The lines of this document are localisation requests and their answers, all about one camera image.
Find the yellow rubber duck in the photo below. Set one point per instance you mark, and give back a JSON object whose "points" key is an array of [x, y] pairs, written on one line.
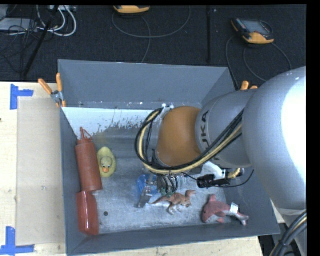
{"points": [[106, 162]]}

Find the pink toy dolphin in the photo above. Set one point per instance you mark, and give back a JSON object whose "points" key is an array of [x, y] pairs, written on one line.
{"points": [[215, 210]]}

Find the blue translucent plastic object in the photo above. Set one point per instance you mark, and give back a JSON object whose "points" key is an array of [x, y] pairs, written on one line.
{"points": [[141, 182]]}

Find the red squeeze bottle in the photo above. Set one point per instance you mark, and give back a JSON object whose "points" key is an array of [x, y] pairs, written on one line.
{"points": [[88, 162]]}

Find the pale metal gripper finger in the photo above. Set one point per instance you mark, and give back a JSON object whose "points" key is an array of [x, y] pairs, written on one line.
{"points": [[145, 196]]}

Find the black cylinder on white bracket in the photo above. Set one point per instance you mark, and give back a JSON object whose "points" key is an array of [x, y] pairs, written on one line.
{"points": [[207, 181]]}

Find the grey metal bin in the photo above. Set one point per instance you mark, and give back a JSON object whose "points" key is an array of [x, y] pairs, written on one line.
{"points": [[140, 82]]}

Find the orange toy dinosaur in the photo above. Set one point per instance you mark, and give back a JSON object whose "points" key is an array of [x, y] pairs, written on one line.
{"points": [[176, 200]]}

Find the red-brown flat block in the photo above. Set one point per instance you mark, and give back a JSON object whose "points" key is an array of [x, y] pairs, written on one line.
{"points": [[87, 212]]}

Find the pale flat board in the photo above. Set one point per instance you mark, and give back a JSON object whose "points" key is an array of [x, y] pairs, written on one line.
{"points": [[40, 170]]}

